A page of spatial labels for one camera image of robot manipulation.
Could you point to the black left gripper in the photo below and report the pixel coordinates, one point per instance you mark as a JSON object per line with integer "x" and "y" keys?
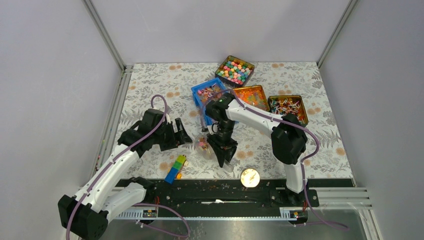
{"x": 172, "y": 143}

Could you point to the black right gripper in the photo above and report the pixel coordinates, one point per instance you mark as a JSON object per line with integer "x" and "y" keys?
{"x": 223, "y": 144}

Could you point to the clear glass jar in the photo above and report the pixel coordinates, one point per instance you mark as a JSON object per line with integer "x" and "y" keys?
{"x": 203, "y": 148}

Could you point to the gold round jar lid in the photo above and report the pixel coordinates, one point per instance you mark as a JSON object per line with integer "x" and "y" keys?
{"x": 250, "y": 178}

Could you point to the blue plastic bin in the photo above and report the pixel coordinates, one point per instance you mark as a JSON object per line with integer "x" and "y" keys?
{"x": 203, "y": 92}

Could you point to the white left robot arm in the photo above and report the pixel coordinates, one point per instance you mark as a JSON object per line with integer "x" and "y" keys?
{"x": 88, "y": 212}

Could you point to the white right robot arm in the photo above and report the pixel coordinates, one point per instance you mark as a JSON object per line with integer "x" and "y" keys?
{"x": 288, "y": 137}

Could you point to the gold tin with gummy candies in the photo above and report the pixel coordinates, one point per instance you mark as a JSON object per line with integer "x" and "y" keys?
{"x": 254, "y": 96}

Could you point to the dark tin with pastel candies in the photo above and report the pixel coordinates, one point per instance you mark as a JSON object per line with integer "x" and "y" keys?
{"x": 235, "y": 72}

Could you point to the colourful toy brick stack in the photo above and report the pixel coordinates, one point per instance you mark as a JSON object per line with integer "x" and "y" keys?
{"x": 174, "y": 172}

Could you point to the gold tin with lollipops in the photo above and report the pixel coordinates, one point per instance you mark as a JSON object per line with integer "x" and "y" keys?
{"x": 289, "y": 104}

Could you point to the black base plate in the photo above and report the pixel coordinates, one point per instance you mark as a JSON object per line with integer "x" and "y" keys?
{"x": 268, "y": 192}

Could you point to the grey cable duct rail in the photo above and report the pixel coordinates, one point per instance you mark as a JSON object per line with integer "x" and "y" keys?
{"x": 151, "y": 213}

